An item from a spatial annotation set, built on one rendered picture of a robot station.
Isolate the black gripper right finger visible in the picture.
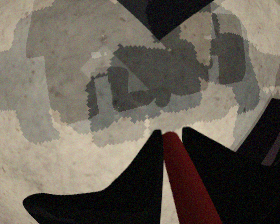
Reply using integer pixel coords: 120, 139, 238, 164
183, 127, 280, 224

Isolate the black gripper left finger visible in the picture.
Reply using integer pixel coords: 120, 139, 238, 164
23, 129, 164, 224

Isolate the dark red peg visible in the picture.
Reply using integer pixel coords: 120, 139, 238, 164
163, 131, 222, 224

